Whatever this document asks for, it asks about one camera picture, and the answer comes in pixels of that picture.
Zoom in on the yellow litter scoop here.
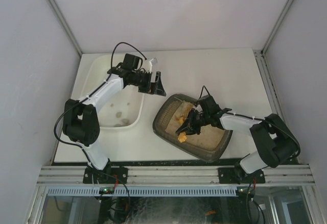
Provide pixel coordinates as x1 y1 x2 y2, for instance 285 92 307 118
175 108 196 143

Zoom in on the dark grey litter box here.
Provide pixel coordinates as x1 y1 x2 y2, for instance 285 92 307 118
152 94 232 163

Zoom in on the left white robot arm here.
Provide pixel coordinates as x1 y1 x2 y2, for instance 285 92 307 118
62 54 166 170

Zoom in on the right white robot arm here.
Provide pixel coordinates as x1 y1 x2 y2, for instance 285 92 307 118
176 95 300 175

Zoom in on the white plastic tub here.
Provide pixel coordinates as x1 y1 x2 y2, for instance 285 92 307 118
80 54 144 129

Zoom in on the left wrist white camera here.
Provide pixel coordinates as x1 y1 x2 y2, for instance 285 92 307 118
145 58 158 74

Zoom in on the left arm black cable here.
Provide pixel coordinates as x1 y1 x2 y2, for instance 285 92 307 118
53 41 149 156

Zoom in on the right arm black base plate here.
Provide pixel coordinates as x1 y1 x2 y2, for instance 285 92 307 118
218 167 266 184

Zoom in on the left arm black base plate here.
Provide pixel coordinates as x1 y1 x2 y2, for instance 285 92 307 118
83 161 128 184

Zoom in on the aluminium frame post right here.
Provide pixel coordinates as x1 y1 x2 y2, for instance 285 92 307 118
261 0 307 55

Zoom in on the aluminium frame post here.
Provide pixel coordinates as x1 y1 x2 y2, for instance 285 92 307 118
46 0 83 57
261 0 307 55

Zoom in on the aluminium frame post left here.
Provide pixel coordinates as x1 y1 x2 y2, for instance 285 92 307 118
46 0 83 57

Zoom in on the aluminium mounting rail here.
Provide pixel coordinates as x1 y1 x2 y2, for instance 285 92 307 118
37 165 315 186

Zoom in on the grey slotted cable duct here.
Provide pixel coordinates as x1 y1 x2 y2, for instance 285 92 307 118
48 186 238 197

